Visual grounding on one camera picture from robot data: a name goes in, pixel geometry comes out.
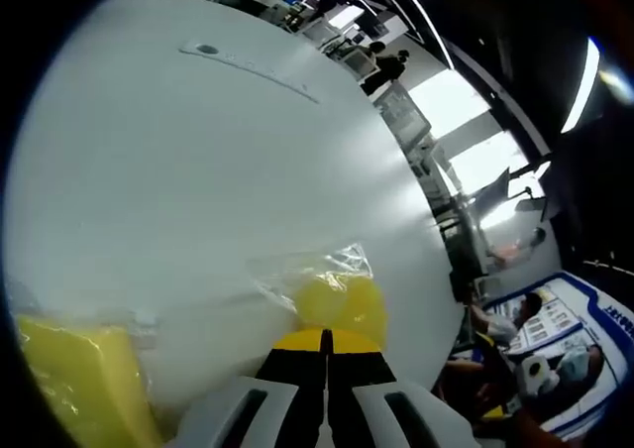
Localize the round yellow silicone block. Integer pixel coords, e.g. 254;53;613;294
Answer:
250;242;387;350

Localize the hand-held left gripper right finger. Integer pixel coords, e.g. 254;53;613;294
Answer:
324;328;479;448

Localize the blue white wall poster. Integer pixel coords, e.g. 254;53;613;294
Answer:
482;272;634;442

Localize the white office chair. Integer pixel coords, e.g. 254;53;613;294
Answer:
344;51;375;76

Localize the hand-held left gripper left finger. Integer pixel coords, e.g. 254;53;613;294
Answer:
172;327;331;448

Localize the table cable cover panel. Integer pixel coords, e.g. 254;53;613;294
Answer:
178;41;322;105

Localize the straight ceiling light strip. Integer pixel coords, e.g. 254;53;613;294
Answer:
388;0;455;70

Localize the large yellow bagged sponge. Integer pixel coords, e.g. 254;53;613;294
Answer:
9;313;164;448

